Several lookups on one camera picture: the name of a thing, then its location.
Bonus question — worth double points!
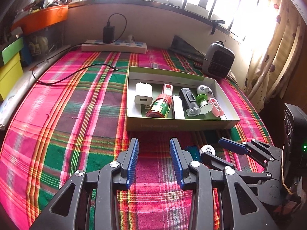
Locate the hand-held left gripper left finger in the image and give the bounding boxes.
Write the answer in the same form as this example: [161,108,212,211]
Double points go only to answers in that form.
[42,138,139,230]

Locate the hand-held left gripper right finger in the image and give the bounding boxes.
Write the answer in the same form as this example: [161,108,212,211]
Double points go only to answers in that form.
[169,138,274,230]

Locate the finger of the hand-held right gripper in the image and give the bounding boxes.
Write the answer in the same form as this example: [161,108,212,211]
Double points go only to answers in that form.
[218,137,283,170]
[200,151,276,192]

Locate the blue usb tester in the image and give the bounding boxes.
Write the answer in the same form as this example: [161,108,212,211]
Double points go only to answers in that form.
[187,146,202,161]

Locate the white bottle cap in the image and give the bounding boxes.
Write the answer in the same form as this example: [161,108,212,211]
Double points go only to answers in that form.
[200,144,215,157]

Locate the green cardboard box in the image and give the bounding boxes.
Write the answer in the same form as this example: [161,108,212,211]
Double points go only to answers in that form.
[125,66,241,132]

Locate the pink plastic clip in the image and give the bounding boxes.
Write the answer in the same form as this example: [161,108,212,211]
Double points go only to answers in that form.
[207,98,224,117]
[162,83,173,97]

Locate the green and white spool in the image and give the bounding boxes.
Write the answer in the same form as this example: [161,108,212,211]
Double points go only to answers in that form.
[195,94,214,115]

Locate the slim rectangular lighter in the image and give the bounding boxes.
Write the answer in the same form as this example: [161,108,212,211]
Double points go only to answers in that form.
[173,95,185,119]

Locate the red medicine bottle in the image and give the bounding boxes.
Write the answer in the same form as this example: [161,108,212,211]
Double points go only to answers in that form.
[146,93,173,118]

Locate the white panda toy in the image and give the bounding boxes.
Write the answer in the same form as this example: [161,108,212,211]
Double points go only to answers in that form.
[196,85,213,99]

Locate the black flashlight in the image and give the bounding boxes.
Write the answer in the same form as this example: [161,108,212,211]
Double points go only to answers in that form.
[179,88,201,119]

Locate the white charger adapter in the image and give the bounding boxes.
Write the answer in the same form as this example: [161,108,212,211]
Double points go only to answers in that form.
[134,83,153,106]

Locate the pink green plaid blanket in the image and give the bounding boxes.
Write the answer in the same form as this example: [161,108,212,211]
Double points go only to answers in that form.
[0,47,274,230]

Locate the grey space heater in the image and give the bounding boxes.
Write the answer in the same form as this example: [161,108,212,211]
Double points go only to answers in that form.
[202,41,235,79]

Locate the cream patterned curtain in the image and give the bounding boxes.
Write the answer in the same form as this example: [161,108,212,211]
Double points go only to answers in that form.
[240,0,303,112]

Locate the white power strip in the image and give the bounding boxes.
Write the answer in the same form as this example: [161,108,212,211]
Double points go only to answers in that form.
[81,39,148,54]

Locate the black power adapter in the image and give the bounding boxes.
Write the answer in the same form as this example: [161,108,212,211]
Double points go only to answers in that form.
[103,25,115,43]

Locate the clear plastic container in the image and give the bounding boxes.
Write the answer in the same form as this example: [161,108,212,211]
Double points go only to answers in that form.
[24,26,66,61]

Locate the blue box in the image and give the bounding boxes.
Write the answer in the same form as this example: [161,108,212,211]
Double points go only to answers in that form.
[21,49,33,66]

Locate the yellow storage box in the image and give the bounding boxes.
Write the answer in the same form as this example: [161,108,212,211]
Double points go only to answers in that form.
[0,53,24,101]

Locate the green storage box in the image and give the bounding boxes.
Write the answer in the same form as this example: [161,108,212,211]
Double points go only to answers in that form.
[1,38,24,65]

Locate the orange plastic bin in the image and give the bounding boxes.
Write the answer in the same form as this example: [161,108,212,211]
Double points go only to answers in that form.
[11,4,69,34]

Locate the black charging cable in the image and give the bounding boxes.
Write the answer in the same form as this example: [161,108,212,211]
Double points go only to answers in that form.
[32,14,127,85]

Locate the black window handle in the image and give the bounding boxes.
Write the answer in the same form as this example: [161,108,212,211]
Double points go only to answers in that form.
[208,19,226,35]

